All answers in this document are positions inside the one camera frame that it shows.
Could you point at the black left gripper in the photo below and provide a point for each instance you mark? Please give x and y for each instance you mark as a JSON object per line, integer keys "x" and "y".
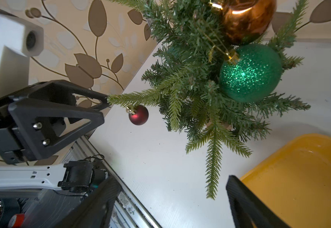
{"x": 52, "y": 115}

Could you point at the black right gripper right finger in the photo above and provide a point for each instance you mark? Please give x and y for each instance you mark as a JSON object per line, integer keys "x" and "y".
{"x": 248, "y": 211}

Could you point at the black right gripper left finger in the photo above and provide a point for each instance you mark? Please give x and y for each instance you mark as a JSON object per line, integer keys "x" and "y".
{"x": 96, "y": 210}

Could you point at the dark red ball ornament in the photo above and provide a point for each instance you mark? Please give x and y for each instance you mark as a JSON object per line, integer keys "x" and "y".
{"x": 138, "y": 114}

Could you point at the green glitter ball ornament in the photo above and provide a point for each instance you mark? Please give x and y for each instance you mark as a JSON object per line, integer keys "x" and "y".
{"x": 254, "y": 77}

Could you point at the small artificial christmas tree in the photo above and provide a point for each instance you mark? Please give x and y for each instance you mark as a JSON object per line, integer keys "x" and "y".
{"x": 184, "y": 81}

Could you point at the copper shiny ball ornament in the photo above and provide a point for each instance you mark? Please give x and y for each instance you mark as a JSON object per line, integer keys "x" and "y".
{"x": 244, "y": 21}

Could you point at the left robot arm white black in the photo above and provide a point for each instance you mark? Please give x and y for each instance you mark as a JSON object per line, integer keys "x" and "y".
{"x": 19, "y": 177}

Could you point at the yellow plastic tray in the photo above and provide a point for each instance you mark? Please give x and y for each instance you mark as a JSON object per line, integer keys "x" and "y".
{"x": 295, "y": 182}

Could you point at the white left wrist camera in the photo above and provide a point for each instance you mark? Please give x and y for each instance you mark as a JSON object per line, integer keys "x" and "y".
{"x": 19, "y": 41}

